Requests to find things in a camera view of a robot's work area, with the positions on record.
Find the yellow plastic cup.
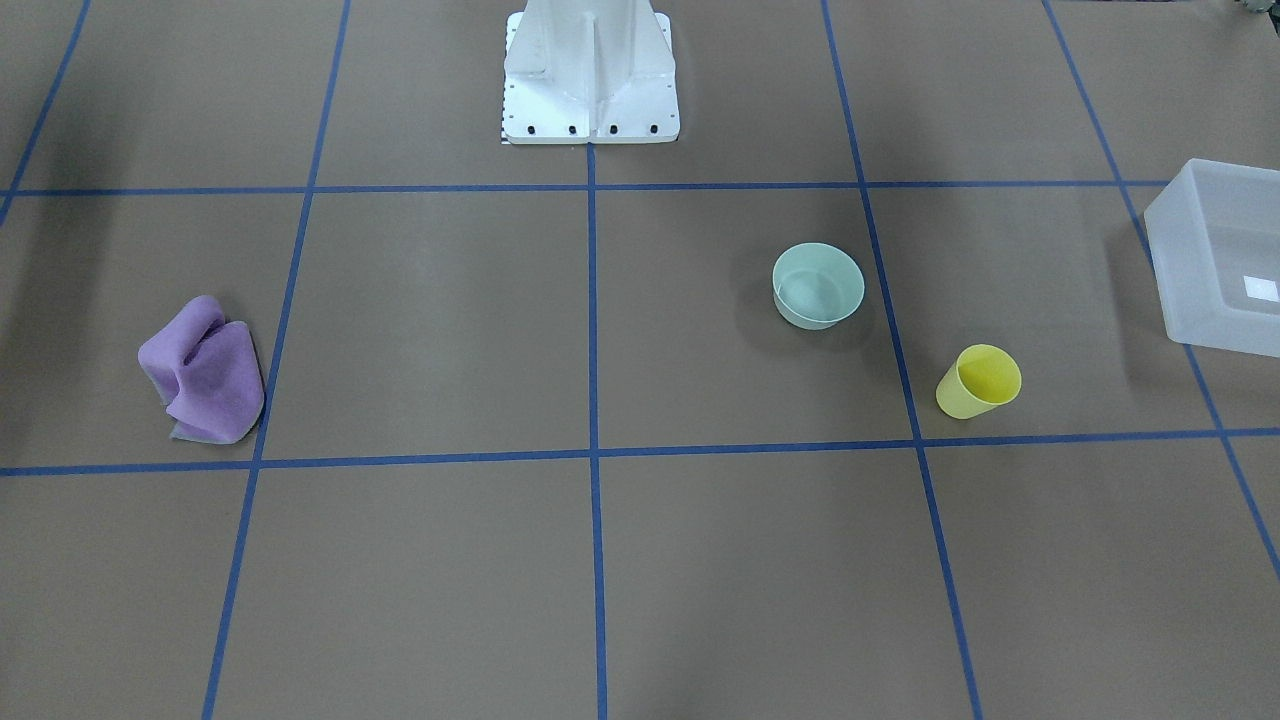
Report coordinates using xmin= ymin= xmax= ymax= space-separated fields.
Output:
xmin=934 ymin=345 xmax=1023 ymax=420

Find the purple crumpled cloth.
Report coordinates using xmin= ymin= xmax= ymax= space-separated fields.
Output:
xmin=137 ymin=295 xmax=265 ymax=445

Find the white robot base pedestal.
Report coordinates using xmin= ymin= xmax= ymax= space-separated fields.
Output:
xmin=500 ymin=1 xmax=681 ymax=145

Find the translucent white plastic bin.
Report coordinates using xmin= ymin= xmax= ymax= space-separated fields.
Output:
xmin=1143 ymin=158 xmax=1279 ymax=357

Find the mint green bowl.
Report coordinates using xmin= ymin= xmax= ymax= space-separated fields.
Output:
xmin=771 ymin=242 xmax=867 ymax=331

